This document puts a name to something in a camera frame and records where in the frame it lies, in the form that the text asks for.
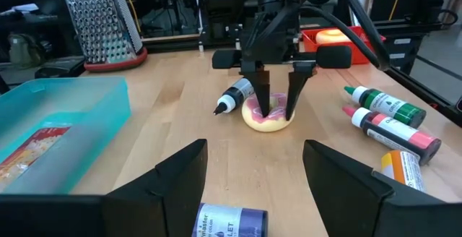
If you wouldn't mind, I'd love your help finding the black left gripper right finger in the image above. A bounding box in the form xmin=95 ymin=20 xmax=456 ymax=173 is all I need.
xmin=302 ymin=139 xmax=462 ymax=237

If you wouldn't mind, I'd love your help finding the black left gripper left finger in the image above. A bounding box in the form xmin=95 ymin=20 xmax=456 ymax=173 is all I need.
xmin=0 ymin=138 xmax=209 ymax=237

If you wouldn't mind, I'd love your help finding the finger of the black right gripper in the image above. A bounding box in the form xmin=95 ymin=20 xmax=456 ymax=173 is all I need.
xmin=285 ymin=61 xmax=318 ymax=120
xmin=240 ymin=69 xmax=271 ymax=119

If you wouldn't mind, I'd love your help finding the pink frosted toy donut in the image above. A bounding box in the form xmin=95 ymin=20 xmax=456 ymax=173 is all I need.
xmin=240 ymin=92 xmax=297 ymax=134

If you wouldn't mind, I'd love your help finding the pink food colour bottle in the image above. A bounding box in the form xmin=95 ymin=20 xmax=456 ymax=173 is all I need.
xmin=341 ymin=105 xmax=443 ymax=166

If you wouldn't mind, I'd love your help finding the green food colour bottle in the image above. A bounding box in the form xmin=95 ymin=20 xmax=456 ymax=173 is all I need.
xmin=343 ymin=85 xmax=427 ymax=129

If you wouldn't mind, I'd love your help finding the red popcorn bag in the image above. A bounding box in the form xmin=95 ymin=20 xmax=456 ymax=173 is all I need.
xmin=0 ymin=126 xmax=71 ymax=191

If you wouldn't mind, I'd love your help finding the black office chair seat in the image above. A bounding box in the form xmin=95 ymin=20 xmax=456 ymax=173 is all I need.
xmin=34 ymin=56 xmax=87 ymax=80

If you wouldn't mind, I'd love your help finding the black food colour bottle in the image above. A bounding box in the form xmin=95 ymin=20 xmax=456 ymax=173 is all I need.
xmin=212 ymin=77 xmax=256 ymax=116

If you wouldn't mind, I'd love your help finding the red plastic basket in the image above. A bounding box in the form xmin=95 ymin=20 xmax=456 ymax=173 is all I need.
xmin=300 ymin=25 xmax=387 ymax=66

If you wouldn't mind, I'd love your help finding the white frosted toy donut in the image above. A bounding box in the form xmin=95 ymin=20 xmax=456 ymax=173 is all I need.
xmin=315 ymin=28 xmax=353 ymax=46

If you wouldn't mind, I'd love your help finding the violet food colour bottle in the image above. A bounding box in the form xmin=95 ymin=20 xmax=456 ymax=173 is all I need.
xmin=191 ymin=202 xmax=269 ymax=237

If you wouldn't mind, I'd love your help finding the teal translucent plastic container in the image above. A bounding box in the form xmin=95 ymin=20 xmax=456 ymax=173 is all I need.
xmin=0 ymin=76 xmax=132 ymax=195

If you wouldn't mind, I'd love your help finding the grey backpack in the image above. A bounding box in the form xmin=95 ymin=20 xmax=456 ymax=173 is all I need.
xmin=6 ymin=33 xmax=46 ymax=69

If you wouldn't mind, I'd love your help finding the thin black cable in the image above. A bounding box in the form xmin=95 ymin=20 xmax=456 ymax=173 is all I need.
xmin=298 ymin=4 xmax=382 ymax=68

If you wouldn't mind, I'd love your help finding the white cable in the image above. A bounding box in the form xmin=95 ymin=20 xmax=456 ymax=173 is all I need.
xmin=190 ymin=0 xmax=205 ymax=53

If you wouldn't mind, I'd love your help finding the thick black cable sleeve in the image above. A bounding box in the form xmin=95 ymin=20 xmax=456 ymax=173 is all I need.
xmin=334 ymin=0 xmax=392 ymax=73

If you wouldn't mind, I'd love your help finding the black table frame rail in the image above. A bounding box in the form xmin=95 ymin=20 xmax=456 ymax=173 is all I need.
xmin=383 ymin=66 xmax=462 ymax=128

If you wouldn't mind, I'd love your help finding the metal box grater red handle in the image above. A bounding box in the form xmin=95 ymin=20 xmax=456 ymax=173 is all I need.
xmin=56 ymin=0 xmax=149 ymax=73

